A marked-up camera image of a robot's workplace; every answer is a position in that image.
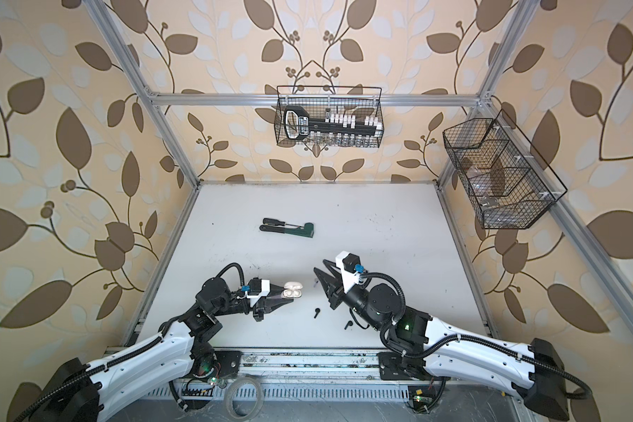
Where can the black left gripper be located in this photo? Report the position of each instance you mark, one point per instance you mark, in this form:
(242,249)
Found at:
(267,308)

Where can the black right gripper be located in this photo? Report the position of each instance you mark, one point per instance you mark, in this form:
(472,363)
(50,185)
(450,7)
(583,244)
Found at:
(337,290)

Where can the cream earbud charging case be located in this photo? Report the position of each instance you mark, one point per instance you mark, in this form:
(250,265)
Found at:
(296,286)

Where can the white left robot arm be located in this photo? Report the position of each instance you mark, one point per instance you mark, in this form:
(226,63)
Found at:
(98,390)

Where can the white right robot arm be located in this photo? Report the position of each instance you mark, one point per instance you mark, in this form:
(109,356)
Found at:
(425,345)

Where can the black yellow screwdriver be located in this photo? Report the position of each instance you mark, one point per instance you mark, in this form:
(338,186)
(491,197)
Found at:
(275,222)

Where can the grey tape roll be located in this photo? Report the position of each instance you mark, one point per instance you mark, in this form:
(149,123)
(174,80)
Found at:
(244,399)

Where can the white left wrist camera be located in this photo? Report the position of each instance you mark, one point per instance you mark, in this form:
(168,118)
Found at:
(256,289)

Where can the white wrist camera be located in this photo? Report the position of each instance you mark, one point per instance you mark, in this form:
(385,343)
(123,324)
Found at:
(350,269)
(256,289)

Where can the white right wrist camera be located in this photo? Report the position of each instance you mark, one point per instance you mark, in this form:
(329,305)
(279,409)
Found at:
(350,269)

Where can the green black-handled hand tool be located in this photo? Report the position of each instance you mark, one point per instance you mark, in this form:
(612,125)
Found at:
(306,230)

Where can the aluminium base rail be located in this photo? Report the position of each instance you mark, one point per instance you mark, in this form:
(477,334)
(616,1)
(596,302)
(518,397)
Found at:
(363,363)

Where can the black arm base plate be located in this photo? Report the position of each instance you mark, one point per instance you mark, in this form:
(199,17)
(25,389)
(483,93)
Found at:
(224,365)

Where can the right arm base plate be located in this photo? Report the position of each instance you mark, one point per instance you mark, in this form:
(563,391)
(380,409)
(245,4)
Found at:
(394,367)

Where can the socket set rail in basket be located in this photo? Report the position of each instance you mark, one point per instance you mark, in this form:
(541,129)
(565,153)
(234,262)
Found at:
(298,124)

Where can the black wire basket back wall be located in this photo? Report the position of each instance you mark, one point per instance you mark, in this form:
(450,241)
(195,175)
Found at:
(359,100)

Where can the black wire basket wall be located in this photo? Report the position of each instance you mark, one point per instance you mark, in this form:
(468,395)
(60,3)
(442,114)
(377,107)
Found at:
(510,186)
(359,100)

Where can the black wire basket right wall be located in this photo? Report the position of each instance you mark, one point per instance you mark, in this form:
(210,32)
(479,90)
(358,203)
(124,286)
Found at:
(510,186)

